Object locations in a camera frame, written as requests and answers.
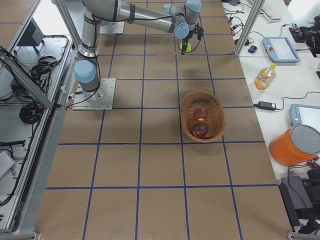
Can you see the blue teach pendant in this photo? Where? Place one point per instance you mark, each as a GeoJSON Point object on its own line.
{"type": "Point", "coordinates": [280, 50]}
{"type": "Point", "coordinates": [305, 114]}

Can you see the wicker basket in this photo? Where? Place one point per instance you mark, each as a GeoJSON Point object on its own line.
{"type": "Point", "coordinates": [215, 121]}

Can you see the yellow drink bottle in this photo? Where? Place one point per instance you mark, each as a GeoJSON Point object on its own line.
{"type": "Point", "coordinates": [265, 77]}

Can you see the aluminium frame post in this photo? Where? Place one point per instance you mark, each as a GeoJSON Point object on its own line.
{"type": "Point", "coordinates": [250, 21]}

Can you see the dark red apple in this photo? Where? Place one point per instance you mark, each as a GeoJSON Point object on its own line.
{"type": "Point", "coordinates": [199, 131]}

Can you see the black power adapter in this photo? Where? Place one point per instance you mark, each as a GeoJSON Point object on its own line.
{"type": "Point", "coordinates": [269, 106]}

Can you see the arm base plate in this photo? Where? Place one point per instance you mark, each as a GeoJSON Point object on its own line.
{"type": "Point", "coordinates": [101, 100]}
{"type": "Point", "coordinates": [111, 28]}

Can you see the orange bucket with lid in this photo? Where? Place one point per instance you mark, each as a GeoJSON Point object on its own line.
{"type": "Point", "coordinates": [296, 145]}

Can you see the green apple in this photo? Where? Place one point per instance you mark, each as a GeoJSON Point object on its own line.
{"type": "Point", "coordinates": [189, 48]}

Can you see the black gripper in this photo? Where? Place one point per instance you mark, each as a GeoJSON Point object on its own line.
{"type": "Point", "coordinates": [186, 40]}

